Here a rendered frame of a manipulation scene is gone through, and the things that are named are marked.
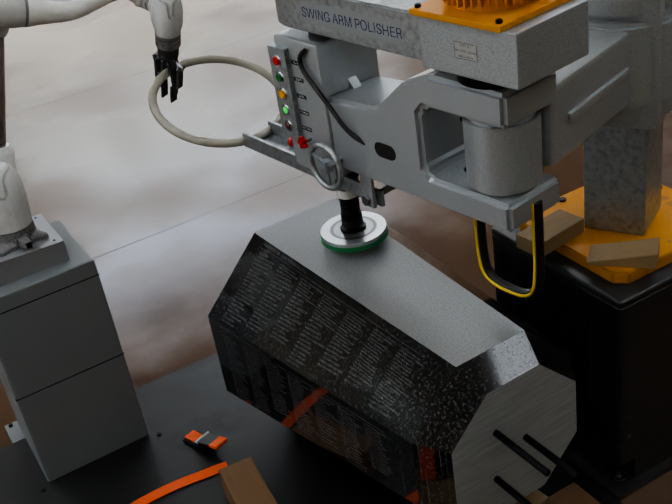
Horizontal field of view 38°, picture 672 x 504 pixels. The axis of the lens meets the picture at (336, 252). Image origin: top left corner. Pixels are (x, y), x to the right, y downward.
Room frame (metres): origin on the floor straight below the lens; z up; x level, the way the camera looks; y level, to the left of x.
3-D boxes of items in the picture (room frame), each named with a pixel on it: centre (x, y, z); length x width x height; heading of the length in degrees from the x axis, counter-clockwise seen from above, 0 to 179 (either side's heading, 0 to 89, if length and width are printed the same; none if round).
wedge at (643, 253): (2.42, -0.84, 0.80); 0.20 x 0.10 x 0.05; 66
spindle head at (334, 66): (2.66, -0.11, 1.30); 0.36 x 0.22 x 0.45; 36
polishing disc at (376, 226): (2.73, -0.07, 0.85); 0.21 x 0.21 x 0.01
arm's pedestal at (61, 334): (3.00, 1.08, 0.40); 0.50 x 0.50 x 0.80; 27
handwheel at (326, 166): (2.56, -0.04, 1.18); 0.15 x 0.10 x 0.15; 36
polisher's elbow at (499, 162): (2.19, -0.45, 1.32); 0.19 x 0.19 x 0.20
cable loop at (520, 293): (2.19, -0.45, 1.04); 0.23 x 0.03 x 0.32; 36
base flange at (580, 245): (2.65, -0.91, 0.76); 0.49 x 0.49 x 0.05; 25
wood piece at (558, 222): (2.59, -0.67, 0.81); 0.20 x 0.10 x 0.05; 123
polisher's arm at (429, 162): (2.40, -0.29, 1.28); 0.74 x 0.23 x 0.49; 36
